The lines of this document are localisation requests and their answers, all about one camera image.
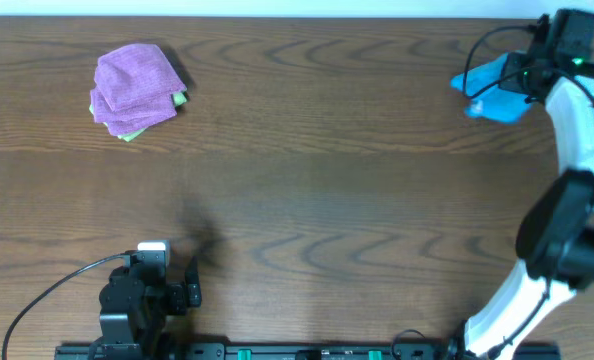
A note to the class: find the blue microfiber cloth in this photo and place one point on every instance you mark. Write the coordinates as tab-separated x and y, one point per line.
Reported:
495	104

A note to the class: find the purple folded cloth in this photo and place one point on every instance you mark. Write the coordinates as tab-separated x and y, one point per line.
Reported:
135	73

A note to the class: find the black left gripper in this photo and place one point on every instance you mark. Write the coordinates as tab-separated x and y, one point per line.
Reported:
178	298

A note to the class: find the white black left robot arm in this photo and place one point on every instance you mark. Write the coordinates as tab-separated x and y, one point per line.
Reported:
136	303

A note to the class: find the green folded cloth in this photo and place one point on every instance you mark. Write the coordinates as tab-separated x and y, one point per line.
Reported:
128	123

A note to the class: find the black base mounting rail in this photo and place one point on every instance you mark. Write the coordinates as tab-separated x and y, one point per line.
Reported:
218	351

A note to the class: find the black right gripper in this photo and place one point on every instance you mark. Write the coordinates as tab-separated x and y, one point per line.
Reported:
515	73

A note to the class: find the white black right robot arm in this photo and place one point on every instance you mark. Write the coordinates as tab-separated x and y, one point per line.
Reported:
555	241

